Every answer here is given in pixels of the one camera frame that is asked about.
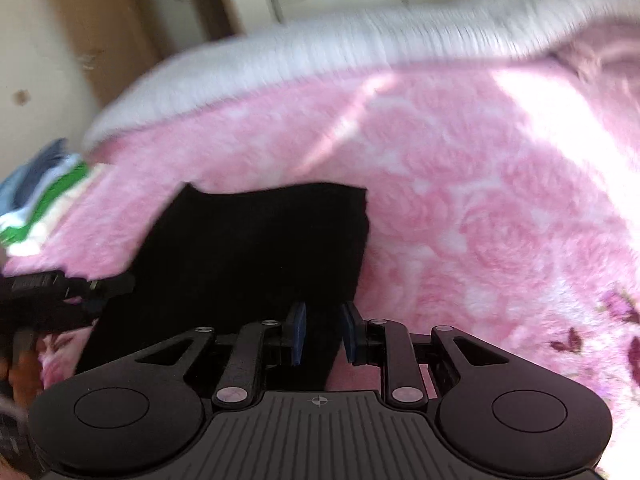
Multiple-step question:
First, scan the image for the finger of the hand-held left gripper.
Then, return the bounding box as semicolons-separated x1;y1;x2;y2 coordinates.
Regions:
62;271;137;303

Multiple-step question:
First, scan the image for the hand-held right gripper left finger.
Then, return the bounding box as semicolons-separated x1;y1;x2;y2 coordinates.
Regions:
135;301;308;409

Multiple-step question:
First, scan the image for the stack of folded clothes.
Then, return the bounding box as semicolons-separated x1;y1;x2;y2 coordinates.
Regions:
0;137;108;257

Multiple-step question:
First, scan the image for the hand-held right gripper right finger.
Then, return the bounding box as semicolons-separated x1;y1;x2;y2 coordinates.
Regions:
340;301;511;406

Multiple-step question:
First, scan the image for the white grey bedding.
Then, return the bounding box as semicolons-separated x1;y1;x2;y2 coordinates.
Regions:
82;0;640;153

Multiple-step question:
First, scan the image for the brown wooden furniture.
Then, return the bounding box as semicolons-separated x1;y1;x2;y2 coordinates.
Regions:
42;0;238;111

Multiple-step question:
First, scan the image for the pink floral fleece blanket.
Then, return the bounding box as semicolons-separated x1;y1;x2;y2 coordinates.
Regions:
0;15;640;480

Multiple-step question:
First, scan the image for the black garment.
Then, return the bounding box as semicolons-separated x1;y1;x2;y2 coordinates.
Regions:
75;182;371;393

